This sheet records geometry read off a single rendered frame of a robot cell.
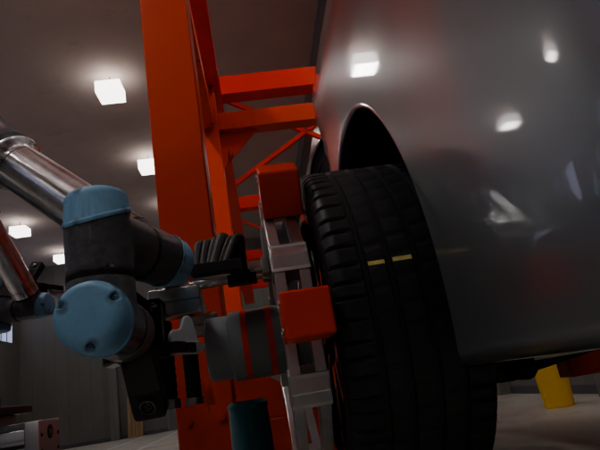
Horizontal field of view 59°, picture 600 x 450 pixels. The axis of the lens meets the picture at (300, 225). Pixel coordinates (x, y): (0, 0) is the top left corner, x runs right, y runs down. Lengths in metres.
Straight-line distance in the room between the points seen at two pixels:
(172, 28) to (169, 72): 0.18
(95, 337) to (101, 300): 0.04
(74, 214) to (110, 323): 0.14
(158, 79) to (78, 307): 1.37
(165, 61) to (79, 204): 1.31
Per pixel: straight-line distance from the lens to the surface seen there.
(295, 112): 4.02
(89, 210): 0.64
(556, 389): 7.42
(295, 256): 0.88
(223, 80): 4.81
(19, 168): 0.90
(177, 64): 1.90
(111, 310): 0.58
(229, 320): 1.08
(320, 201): 0.92
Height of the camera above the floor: 0.75
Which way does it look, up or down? 17 degrees up
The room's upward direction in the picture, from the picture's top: 10 degrees counter-clockwise
